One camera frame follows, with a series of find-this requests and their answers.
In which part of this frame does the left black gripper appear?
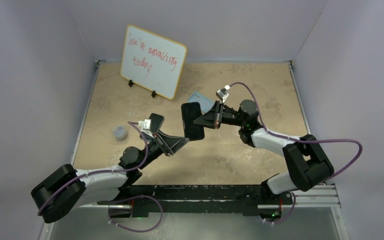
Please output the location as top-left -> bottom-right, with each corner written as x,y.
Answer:
137,129 -> 189,170

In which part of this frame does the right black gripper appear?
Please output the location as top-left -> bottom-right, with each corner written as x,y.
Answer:
194,101 -> 246,130

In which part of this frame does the bare black phone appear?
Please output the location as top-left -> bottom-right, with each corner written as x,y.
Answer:
148,113 -> 165,133

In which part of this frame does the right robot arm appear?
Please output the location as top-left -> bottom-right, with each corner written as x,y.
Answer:
193,99 -> 334,204

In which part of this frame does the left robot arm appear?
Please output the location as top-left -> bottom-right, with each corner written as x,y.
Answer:
30,130 -> 190,224

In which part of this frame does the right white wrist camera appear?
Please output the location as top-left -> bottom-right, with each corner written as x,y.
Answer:
215,85 -> 231,104

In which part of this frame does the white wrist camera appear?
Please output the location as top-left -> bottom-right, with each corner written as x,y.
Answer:
215,85 -> 231,104
138,119 -> 153,137

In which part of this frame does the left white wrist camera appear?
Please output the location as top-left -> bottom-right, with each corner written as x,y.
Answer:
138,119 -> 153,137

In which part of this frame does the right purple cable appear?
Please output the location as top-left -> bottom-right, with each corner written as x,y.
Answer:
228,82 -> 364,226

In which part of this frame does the purple cable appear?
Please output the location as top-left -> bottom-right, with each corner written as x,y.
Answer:
36,121 -> 164,233
228,82 -> 364,226

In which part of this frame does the white board with orange frame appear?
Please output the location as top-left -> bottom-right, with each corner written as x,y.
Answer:
120,24 -> 188,100

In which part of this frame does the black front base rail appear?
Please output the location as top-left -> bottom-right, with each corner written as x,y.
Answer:
98,184 -> 283,218

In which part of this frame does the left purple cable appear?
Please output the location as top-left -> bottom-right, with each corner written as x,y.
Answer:
36,121 -> 164,233

